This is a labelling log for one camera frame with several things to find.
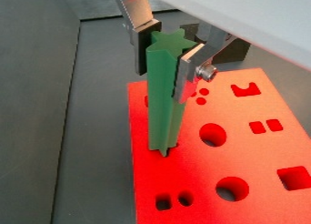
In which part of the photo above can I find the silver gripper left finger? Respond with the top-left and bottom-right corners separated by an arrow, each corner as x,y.
115,0 -> 162,76

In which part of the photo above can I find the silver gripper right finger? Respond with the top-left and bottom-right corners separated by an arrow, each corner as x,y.
174,23 -> 237,104

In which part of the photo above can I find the green star-shaped peg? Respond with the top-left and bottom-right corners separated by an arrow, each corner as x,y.
146,28 -> 196,157

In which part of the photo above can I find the red block with shaped holes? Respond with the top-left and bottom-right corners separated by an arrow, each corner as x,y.
128,68 -> 311,224

